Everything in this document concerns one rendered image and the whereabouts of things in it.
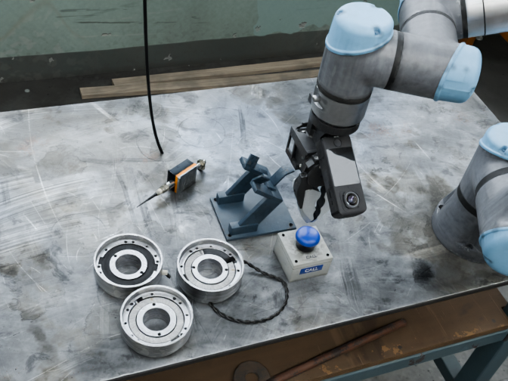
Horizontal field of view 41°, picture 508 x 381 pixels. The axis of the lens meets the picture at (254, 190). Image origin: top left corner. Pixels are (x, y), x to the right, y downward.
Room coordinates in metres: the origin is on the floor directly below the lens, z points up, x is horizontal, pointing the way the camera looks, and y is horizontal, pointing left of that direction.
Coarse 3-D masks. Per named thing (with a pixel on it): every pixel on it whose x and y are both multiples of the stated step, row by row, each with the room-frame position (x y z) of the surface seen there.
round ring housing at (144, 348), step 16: (144, 288) 0.59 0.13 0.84; (160, 288) 0.60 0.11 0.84; (128, 304) 0.57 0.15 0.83; (160, 304) 0.58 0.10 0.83; (176, 304) 0.59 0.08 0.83; (128, 320) 0.55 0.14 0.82; (144, 320) 0.56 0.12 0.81; (192, 320) 0.56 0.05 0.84; (128, 336) 0.51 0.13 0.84; (160, 336) 0.53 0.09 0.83; (144, 352) 0.50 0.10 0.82; (160, 352) 0.51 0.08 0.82
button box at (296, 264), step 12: (276, 240) 0.75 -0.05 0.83; (288, 240) 0.74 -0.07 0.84; (276, 252) 0.74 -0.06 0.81; (288, 252) 0.71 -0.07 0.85; (300, 252) 0.72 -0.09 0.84; (312, 252) 0.73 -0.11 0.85; (324, 252) 0.73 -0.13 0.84; (288, 264) 0.70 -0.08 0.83; (300, 264) 0.70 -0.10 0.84; (312, 264) 0.71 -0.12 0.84; (324, 264) 0.72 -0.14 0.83; (288, 276) 0.70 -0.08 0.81; (300, 276) 0.70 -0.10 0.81; (312, 276) 0.71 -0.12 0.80
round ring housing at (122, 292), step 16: (112, 240) 0.68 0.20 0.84; (128, 240) 0.69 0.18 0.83; (144, 240) 0.69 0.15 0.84; (96, 256) 0.64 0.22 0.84; (128, 256) 0.66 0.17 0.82; (160, 256) 0.66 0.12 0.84; (96, 272) 0.61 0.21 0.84; (160, 272) 0.63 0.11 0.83; (112, 288) 0.59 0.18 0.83; (128, 288) 0.59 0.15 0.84
